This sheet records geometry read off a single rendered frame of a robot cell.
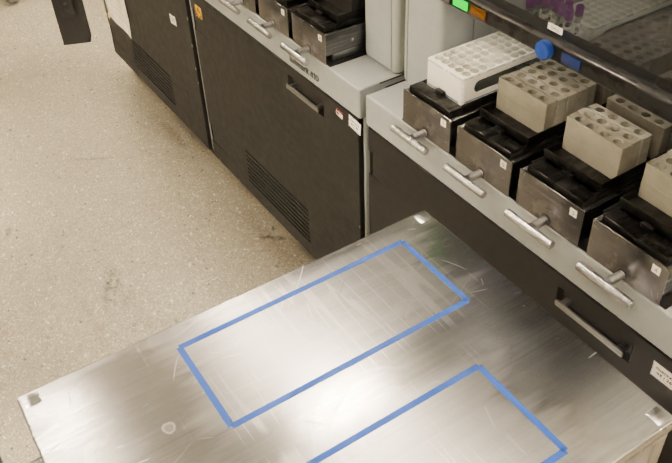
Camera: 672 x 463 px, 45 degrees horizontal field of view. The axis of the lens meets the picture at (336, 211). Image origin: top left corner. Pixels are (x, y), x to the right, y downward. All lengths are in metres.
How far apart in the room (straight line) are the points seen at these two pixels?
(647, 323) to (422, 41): 0.67
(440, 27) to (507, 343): 0.70
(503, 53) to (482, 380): 0.71
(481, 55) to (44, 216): 1.62
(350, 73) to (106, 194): 1.22
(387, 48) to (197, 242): 1.01
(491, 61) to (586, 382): 0.68
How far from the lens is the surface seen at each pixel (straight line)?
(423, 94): 1.46
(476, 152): 1.38
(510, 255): 1.42
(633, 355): 1.31
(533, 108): 1.35
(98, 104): 3.18
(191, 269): 2.34
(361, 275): 1.08
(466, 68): 1.46
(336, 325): 1.02
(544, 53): 1.27
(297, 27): 1.78
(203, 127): 2.60
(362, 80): 1.66
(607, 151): 1.27
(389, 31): 1.65
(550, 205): 1.28
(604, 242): 1.23
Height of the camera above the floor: 1.56
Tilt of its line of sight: 39 degrees down
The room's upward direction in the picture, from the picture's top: 3 degrees counter-clockwise
